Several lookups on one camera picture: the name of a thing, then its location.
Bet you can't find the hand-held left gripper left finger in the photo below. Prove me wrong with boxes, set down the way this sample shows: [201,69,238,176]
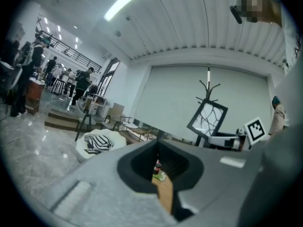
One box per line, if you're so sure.
[35,140,178,227]

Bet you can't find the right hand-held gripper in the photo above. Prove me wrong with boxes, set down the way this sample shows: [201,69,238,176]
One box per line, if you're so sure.
[207,117,268,150]

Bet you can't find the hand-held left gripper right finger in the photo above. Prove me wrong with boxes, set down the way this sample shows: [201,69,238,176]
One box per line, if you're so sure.
[157,140,265,222]

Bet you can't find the black framed branch picture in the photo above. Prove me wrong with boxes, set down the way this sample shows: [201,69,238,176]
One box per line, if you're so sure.
[187,98,228,139]

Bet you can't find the black coat rack stand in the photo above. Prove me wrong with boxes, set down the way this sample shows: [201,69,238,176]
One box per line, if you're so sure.
[196,64,221,148]

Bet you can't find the black white striped cloth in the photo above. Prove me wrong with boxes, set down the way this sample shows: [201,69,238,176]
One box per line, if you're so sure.
[84,134,115,155]

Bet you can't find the dark soda bottle red cap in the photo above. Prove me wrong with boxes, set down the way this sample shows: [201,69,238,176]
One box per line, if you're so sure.
[153,159,163,175]

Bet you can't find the white cloud-shaped armchair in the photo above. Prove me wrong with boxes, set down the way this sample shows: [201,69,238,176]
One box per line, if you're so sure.
[75,128,128,163]

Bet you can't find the wooden shelf table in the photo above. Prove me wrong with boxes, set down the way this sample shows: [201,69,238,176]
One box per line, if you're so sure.
[123,124,152,144]

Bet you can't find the black-legged chair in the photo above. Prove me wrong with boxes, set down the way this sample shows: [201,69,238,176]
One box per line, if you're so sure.
[75,103,97,142]

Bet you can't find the wooden platform steps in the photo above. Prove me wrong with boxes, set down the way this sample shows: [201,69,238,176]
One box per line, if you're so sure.
[44,109,82,132]

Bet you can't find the wooden armchair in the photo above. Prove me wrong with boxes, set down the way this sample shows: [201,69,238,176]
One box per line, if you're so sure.
[101,102,132,132]

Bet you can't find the person's light grey shirt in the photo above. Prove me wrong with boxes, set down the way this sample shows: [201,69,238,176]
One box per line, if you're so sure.
[262,15,303,198]

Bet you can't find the black-framed glass door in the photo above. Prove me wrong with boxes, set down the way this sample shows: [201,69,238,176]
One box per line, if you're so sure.
[98,57,121,101]

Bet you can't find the reddish brown cabinet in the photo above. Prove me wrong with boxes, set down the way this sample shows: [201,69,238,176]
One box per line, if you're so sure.
[25,78,45,114]

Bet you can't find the person's head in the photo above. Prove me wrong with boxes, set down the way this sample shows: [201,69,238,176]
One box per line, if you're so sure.
[236,0,284,29]

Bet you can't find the long ceiling light tube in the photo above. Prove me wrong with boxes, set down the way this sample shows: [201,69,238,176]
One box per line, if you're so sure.
[103,0,152,22]

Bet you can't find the black head-worn camera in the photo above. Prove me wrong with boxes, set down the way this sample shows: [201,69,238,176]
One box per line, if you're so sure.
[229,5,243,25]

